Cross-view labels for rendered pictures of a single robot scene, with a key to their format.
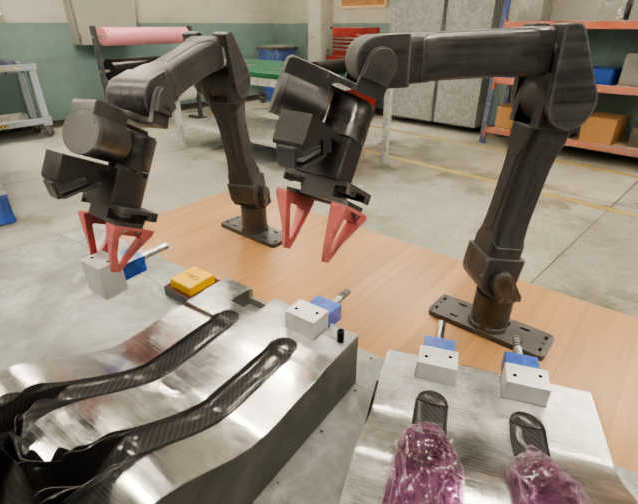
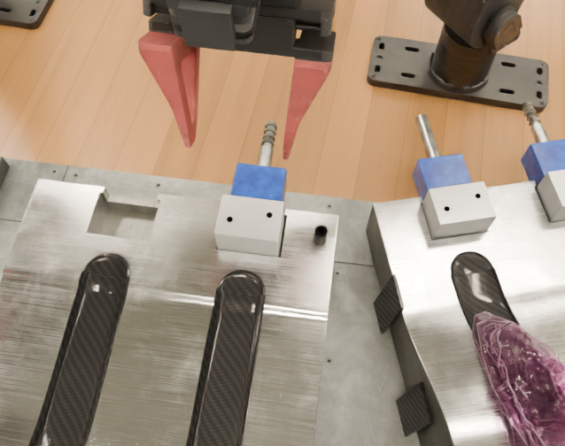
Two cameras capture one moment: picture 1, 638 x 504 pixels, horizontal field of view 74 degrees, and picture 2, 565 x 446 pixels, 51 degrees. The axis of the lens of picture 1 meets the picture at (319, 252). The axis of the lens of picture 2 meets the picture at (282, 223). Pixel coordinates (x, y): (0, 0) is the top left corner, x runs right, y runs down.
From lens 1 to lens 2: 0.29 m
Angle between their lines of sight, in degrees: 38
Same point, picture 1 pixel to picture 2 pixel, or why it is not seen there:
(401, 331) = (346, 134)
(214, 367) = (156, 383)
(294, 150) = (232, 14)
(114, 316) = not seen: outside the picture
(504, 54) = not seen: outside the picture
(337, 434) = (351, 355)
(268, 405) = (284, 410)
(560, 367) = not seen: outside the picture
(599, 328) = not seen: outside the picture
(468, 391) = (507, 232)
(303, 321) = (256, 241)
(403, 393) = (431, 275)
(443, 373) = (475, 224)
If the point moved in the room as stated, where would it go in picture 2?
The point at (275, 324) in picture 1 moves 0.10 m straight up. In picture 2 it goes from (199, 251) to (180, 188)
